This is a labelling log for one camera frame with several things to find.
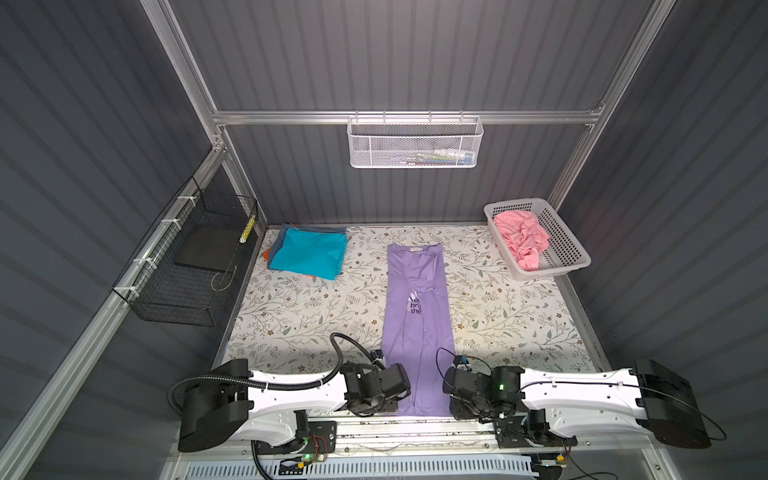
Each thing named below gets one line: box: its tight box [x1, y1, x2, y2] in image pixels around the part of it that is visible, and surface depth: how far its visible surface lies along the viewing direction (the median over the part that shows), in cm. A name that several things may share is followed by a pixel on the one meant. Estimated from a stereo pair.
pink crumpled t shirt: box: [494, 210, 550, 271], surface depth 114 cm
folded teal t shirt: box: [270, 227, 348, 281], surface depth 107 cm
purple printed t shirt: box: [381, 243, 455, 417], surface depth 97 cm
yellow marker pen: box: [239, 215, 256, 243], surface depth 83 cm
